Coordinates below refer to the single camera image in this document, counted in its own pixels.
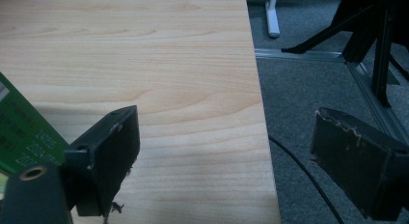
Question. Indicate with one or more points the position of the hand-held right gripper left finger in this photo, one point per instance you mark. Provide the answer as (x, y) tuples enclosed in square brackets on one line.
[(107, 156)]

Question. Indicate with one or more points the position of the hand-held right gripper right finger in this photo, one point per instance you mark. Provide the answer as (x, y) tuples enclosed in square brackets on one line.
[(353, 166)]

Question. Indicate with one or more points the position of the green circuit board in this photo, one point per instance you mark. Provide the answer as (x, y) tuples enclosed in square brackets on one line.
[(22, 134)]

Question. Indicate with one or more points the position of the black metal stand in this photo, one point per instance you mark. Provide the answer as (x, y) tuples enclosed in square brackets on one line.
[(369, 34)]

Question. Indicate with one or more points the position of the aluminium floor rail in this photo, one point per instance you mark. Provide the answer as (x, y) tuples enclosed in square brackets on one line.
[(363, 79)]

